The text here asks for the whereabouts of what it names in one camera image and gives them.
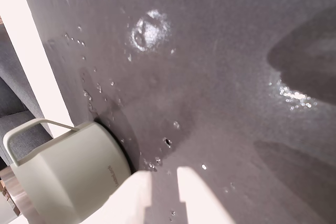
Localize pale green steel-lined mug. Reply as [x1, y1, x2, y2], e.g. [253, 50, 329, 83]
[0, 118, 132, 224]

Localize black glossy table mat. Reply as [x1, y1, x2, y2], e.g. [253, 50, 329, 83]
[17, 0, 336, 224]

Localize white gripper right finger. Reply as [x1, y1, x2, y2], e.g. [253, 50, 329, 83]
[176, 166, 237, 224]

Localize grey fabric sofa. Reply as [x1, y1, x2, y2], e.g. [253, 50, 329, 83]
[0, 16, 55, 168]

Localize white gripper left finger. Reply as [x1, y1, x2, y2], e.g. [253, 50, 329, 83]
[86, 170, 153, 224]

